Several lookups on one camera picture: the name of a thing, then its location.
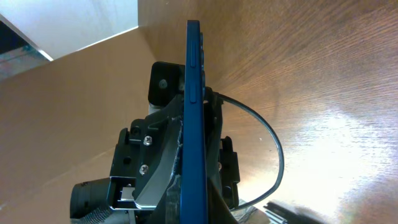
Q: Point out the blue Galaxy smartphone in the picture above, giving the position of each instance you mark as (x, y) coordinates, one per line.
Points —
(193, 201)

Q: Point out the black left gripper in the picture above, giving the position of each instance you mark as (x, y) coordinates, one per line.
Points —
(146, 172)

